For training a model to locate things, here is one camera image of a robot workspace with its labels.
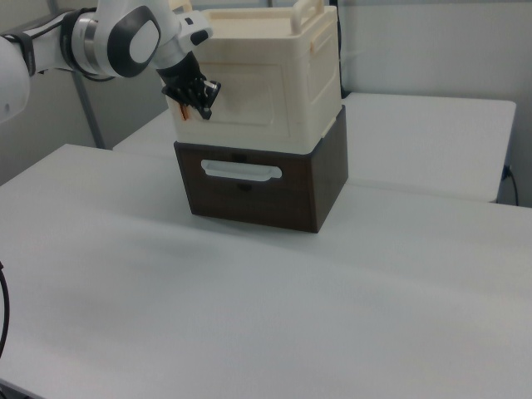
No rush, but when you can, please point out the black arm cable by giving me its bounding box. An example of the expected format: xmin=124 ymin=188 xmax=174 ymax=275
xmin=0 ymin=10 xmax=116 ymax=83

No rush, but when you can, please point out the dark brown drawer box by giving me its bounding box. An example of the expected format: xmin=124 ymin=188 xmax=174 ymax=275
xmin=173 ymin=103 xmax=348 ymax=234

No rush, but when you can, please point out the white drawer handle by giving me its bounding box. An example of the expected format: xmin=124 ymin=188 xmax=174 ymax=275
xmin=199 ymin=159 xmax=284 ymax=185

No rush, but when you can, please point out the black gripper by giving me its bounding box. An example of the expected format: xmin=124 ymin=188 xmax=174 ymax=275
xmin=156 ymin=51 xmax=223 ymax=121

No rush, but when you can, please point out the cream plastic cabinet box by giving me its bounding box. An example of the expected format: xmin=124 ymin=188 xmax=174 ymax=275
xmin=170 ymin=0 xmax=342 ymax=154

